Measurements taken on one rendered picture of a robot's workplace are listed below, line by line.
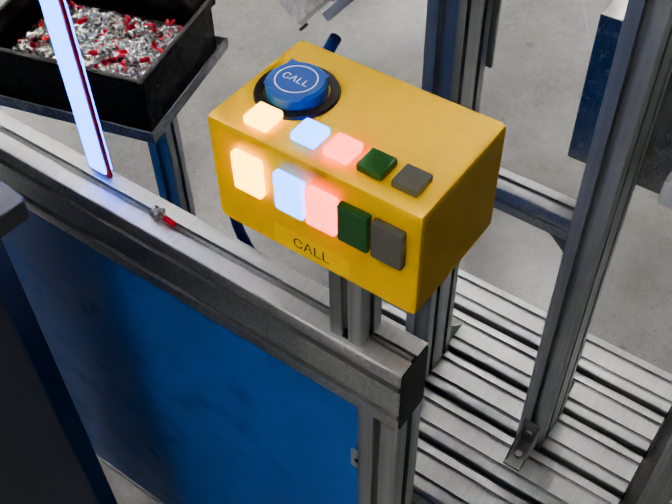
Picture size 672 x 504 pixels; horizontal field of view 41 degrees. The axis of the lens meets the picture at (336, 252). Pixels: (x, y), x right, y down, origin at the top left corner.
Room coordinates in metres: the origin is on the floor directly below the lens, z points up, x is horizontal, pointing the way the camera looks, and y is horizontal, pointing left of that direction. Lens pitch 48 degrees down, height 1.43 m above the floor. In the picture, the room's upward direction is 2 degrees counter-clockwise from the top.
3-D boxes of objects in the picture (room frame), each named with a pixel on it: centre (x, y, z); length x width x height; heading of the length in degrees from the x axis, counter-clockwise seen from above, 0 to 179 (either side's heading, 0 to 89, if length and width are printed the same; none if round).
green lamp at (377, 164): (0.38, -0.02, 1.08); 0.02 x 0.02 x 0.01; 53
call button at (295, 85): (0.45, 0.02, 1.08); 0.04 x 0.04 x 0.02
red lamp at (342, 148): (0.40, -0.01, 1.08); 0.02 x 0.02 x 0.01; 53
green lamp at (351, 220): (0.36, -0.01, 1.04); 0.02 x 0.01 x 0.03; 53
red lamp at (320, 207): (0.38, 0.01, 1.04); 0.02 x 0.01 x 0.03; 53
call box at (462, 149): (0.43, -0.01, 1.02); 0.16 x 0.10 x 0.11; 53
